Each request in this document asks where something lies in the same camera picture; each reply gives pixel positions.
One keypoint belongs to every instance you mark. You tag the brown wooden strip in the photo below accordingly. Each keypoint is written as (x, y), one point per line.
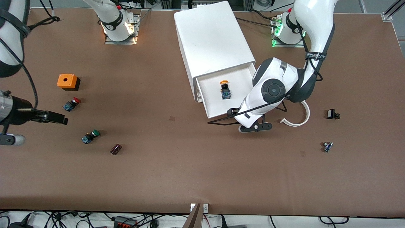
(193, 218)

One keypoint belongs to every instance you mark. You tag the small blue electronic component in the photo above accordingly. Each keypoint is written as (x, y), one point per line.
(327, 147)

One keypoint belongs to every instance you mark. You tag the white curved plastic piece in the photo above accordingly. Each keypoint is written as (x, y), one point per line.
(306, 115)

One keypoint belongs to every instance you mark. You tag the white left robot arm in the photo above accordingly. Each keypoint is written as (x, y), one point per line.
(272, 90)

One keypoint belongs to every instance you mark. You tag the black power strip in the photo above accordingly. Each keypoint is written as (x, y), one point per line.
(125, 221)

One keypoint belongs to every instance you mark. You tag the yellow push button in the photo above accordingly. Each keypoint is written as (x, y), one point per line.
(225, 90)

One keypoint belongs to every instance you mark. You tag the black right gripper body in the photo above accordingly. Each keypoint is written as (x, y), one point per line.
(19, 110)

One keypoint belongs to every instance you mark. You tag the red push button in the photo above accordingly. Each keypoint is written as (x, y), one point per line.
(71, 104)

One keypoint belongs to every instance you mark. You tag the white drawer cabinet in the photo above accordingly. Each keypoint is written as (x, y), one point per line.
(212, 38)

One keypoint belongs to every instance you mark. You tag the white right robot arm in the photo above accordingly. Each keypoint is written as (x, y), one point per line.
(110, 19)

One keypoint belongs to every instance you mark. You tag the purple cylindrical capacitor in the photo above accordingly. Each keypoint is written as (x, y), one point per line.
(115, 149)

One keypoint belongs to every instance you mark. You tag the green push button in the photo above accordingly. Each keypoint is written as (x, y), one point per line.
(90, 136)

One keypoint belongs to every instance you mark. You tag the small black electronic component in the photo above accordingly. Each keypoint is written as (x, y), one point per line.
(331, 114)

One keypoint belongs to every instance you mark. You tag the orange button box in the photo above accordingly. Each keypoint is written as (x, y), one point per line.
(66, 80)

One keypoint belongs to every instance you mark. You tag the white plastic drawer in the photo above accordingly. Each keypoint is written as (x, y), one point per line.
(212, 98)
(199, 94)
(200, 99)

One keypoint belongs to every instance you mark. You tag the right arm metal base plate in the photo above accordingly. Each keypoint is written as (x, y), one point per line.
(136, 30)

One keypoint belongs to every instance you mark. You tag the aluminium frame post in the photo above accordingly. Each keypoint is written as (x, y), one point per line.
(389, 12)

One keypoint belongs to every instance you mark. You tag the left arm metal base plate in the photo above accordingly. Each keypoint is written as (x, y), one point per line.
(284, 45)

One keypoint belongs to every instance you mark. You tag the white metal bracket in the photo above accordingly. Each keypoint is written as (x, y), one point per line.
(205, 208)

